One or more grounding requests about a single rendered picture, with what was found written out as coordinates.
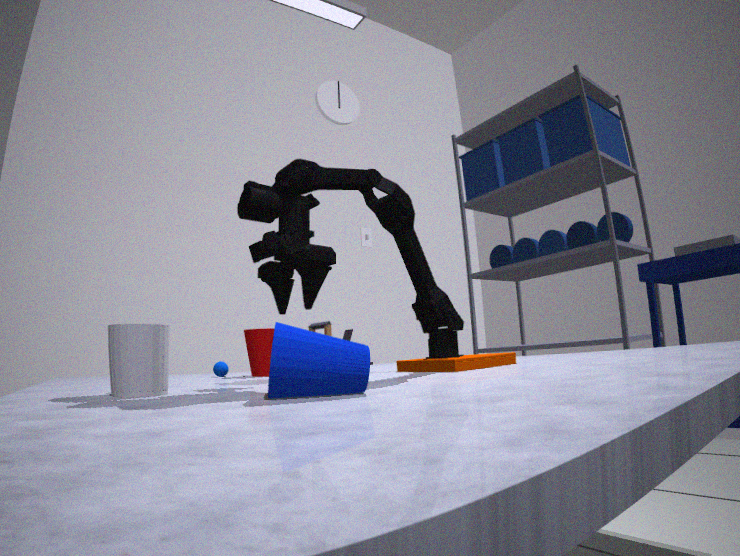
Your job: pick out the blue plastic cup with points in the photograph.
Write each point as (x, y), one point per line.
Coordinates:
(306, 363)

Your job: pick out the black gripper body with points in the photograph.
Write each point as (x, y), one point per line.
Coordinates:
(303, 252)

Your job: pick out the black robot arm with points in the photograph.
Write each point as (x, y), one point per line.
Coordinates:
(395, 212)

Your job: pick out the red cup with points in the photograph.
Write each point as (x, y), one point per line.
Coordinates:
(259, 345)

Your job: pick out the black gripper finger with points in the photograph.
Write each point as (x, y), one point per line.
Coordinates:
(281, 289)
(313, 277)

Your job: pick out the blue ball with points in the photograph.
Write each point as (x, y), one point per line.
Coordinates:
(220, 369)

